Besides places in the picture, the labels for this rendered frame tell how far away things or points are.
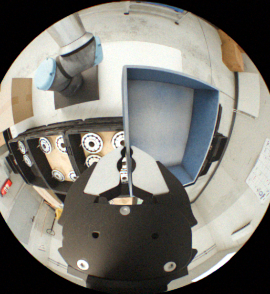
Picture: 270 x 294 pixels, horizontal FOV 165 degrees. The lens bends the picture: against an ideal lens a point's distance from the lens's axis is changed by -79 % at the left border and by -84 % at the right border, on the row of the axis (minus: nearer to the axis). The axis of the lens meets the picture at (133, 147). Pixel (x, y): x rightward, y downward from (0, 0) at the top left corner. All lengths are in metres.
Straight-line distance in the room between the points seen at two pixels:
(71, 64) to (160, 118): 0.31
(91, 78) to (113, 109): 0.21
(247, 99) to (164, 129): 2.69
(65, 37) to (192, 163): 0.44
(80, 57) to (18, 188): 3.56
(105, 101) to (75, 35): 0.38
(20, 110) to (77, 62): 0.54
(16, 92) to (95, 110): 0.59
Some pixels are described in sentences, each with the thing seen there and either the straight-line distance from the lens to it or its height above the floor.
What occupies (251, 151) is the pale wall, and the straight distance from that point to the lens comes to 2.82.
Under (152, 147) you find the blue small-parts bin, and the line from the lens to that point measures 0.20.
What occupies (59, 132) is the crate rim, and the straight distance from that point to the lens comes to 0.39.
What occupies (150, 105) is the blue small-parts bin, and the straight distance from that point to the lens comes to 0.17.
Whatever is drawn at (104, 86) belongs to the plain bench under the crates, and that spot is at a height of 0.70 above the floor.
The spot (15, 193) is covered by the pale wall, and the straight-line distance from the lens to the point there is 3.60.
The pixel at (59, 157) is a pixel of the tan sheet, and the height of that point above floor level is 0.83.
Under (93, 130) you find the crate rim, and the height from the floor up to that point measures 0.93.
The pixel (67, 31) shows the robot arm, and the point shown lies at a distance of 0.31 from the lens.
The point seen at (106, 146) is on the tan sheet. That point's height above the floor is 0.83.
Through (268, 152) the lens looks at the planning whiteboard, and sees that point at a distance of 2.74.
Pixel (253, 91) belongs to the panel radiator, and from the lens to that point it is 2.79.
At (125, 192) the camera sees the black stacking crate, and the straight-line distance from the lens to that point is 0.57.
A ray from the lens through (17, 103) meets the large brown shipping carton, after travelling 0.77.
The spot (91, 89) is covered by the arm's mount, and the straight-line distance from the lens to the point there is 0.51.
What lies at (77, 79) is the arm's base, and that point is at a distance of 0.50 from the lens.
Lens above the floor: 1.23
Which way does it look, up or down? 60 degrees down
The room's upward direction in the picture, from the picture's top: 165 degrees clockwise
